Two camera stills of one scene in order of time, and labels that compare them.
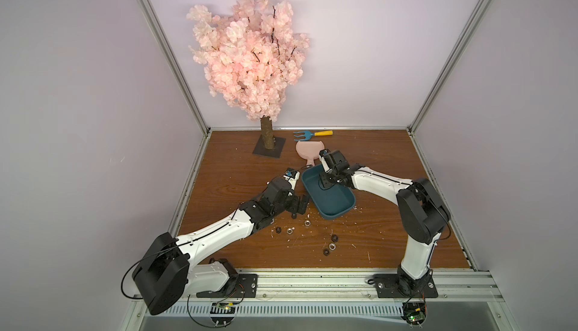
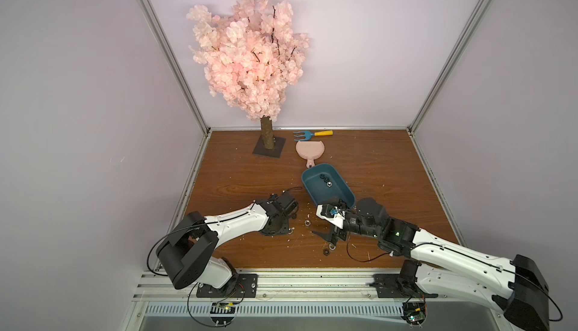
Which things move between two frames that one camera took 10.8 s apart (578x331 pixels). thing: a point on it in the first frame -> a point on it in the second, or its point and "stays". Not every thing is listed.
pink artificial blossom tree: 252,55 stays
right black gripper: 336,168 -> 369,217
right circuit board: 415,312 stays
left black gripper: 294,208 -> 285,229
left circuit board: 222,308 stays
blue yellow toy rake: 307,135 stays
